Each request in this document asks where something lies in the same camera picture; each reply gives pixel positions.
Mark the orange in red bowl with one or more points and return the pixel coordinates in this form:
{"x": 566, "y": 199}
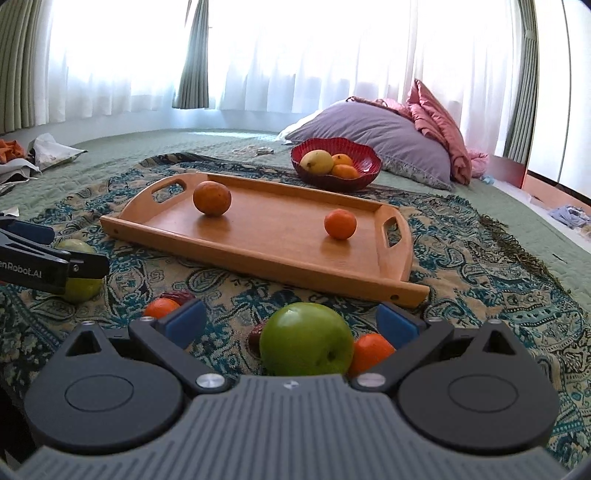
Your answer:
{"x": 342, "y": 159}
{"x": 345, "y": 171}

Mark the pink quilt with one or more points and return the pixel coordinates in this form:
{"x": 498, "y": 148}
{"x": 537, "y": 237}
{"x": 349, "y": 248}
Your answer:
{"x": 438, "y": 124}

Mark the orange cloth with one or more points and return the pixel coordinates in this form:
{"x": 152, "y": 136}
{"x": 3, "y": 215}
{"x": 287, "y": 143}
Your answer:
{"x": 11, "y": 150}

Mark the green quilted bedspread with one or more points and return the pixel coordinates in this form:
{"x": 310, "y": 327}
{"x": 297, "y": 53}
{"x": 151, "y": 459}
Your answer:
{"x": 138, "y": 143}

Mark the red ribbed bowl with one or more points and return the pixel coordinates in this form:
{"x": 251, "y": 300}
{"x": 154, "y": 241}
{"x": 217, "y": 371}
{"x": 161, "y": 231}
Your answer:
{"x": 323, "y": 182}

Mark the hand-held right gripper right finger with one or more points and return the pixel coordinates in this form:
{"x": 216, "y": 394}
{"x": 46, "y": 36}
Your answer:
{"x": 397, "y": 323}

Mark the white pillow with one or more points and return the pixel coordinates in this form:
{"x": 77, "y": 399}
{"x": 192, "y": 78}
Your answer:
{"x": 298, "y": 125}

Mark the white sheer curtain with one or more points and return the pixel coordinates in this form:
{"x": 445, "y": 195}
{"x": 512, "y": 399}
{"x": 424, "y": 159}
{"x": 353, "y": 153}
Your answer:
{"x": 300, "y": 46}

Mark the green apple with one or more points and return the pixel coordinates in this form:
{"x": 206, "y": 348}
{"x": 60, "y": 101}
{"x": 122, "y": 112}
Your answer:
{"x": 85, "y": 288}
{"x": 304, "y": 341}

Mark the small orange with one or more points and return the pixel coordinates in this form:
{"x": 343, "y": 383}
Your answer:
{"x": 159, "y": 308}
{"x": 340, "y": 224}
{"x": 369, "y": 353}

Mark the large orange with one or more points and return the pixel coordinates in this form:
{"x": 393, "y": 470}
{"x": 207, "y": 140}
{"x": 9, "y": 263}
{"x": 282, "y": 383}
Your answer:
{"x": 212, "y": 197}

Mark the white paper bag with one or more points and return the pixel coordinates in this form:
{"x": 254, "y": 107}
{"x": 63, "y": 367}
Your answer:
{"x": 53, "y": 150}

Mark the paisley patterned blanket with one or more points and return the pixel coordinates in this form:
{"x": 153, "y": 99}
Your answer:
{"x": 461, "y": 277}

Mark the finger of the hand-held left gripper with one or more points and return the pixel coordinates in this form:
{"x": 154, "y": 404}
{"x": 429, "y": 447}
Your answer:
{"x": 37, "y": 250}
{"x": 32, "y": 232}

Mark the wooden bed frame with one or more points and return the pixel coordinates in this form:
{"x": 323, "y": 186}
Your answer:
{"x": 508, "y": 168}

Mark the green curtain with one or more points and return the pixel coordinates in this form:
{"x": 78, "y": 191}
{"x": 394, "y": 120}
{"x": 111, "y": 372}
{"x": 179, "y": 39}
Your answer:
{"x": 23, "y": 60}
{"x": 524, "y": 92}
{"x": 194, "y": 60}

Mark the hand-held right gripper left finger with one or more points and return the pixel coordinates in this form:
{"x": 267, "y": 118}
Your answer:
{"x": 187, "y": 321}

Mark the light blue cloth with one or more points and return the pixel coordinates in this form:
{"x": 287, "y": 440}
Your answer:
{"x": 565, "y": 216}

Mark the wooden serving tray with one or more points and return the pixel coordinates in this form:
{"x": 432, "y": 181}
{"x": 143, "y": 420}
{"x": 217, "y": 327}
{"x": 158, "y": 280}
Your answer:
{"x": 277, "y": 230}

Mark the red date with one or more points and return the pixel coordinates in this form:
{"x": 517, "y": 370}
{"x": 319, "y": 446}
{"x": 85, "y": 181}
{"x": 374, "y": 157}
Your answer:
{"x": 178, "y": 297}
{"x": 255, "y": 339}

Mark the grey pillow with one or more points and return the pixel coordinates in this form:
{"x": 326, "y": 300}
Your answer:
{"x": 369, "y": 124}

